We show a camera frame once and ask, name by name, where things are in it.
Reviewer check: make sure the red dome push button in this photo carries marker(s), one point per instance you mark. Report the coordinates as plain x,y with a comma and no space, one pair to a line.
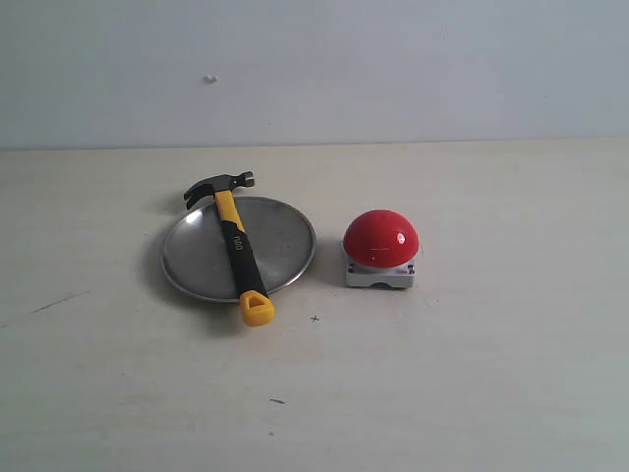
380,248

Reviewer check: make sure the round silver metal plate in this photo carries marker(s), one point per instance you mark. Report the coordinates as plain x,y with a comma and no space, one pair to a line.
194,258

